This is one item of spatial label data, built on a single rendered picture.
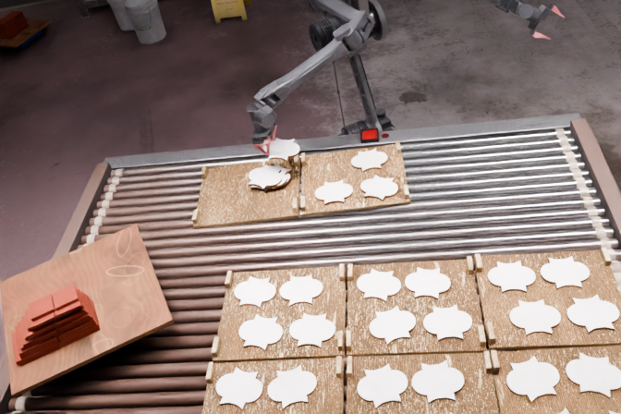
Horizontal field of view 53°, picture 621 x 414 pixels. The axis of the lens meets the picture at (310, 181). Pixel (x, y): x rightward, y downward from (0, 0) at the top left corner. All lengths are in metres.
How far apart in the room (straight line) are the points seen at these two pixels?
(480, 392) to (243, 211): 1.11
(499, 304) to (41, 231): 3.08
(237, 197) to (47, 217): 2.13
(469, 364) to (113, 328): 1.09
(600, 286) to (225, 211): 1.34
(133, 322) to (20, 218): 2.54
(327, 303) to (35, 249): 2.53
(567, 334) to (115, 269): 1.46
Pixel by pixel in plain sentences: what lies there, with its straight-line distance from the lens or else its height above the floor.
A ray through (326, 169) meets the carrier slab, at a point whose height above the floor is 0.94.
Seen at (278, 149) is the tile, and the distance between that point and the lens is 2.47.
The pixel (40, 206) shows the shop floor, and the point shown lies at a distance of 4.54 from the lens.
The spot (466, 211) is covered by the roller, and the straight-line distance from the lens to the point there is 2.34.
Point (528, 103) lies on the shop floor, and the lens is 4.45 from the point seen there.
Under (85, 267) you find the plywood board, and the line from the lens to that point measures 2.33.
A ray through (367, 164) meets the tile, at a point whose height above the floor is 0.95.
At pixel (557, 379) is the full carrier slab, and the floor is 0.95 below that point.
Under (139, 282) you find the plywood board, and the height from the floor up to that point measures 1.04.
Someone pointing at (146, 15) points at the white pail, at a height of 0.27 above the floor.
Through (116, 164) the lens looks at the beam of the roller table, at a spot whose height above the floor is 0.92.
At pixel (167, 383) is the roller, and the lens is 2.06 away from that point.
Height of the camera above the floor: 2.56
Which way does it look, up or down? 41 degrees down
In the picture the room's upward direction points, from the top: 12 degrees counter-clockwise
